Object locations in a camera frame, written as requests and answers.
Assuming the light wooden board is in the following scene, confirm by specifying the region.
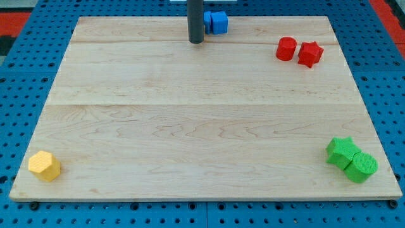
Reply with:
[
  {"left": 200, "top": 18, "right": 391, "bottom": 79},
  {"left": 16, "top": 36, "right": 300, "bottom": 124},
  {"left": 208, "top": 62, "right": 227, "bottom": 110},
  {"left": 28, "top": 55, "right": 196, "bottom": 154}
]
[{"left": 9, "top": 16, "right": 402, "bottom": 202}]

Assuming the red star block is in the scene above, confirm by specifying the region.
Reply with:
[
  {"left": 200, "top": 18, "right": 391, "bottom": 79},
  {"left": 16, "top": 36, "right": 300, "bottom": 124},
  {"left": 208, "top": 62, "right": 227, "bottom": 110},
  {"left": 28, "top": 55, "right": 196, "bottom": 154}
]
[{"left": 298, "top": 41, "right": 324, "bottom": 68}]

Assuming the blue block behind rod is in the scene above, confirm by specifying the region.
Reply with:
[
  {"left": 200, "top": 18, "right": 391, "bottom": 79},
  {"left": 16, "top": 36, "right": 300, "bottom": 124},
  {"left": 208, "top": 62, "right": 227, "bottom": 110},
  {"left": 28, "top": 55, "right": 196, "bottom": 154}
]
[{"left": 203, "top": 11, "right": 211, "bottom": 34}]

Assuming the red cylinder block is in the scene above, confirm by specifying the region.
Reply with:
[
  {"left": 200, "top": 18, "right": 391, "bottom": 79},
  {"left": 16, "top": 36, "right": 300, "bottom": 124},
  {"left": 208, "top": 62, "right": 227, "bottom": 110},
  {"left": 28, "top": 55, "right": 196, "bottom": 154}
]
[{"left": 276, "top": 37, "right": 297, "bottom": 61}]

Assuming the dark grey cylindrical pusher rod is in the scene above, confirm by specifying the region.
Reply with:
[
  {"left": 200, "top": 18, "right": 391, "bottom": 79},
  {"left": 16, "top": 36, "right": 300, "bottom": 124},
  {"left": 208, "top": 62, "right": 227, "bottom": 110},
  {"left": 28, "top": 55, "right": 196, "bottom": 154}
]
[{"left": 187, "top": 0, "right": 204, "bottom": 44}]

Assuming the blue cube block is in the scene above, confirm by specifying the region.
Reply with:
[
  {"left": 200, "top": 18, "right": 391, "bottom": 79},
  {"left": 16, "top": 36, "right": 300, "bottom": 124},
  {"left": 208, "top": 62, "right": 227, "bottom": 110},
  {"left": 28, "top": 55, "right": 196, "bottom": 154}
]
[{"left": 211, "top": 11, "right": 228, "bottom": 35}]

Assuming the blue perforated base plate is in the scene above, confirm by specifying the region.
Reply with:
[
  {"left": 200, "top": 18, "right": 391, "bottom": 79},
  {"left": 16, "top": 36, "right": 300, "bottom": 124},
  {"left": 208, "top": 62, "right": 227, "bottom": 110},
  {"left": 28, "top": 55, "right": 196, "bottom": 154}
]
[{"left": 1, "top": 1, "right": 404, "bottom": 227}]

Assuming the green cylinder block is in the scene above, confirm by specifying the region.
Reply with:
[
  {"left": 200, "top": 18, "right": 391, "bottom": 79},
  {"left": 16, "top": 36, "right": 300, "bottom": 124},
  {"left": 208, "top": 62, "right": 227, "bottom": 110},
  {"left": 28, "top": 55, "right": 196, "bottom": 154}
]
[{"left": 344, "top": 152, "right": 378, "bottom": 184}]

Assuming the yellow hexagon block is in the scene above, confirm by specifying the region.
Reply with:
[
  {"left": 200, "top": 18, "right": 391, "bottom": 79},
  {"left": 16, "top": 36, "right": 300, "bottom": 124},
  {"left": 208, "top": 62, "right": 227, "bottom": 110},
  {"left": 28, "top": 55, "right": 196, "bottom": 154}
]
[{"left": 28, "top": 151, "right": 61, "bottom": 182}]

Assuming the green star block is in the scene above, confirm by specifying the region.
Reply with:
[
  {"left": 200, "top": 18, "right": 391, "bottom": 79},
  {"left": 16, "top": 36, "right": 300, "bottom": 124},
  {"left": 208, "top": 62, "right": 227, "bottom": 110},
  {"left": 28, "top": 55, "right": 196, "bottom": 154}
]
[{"left": 326, "top": 137, "right": 361, "bottom": 170}]

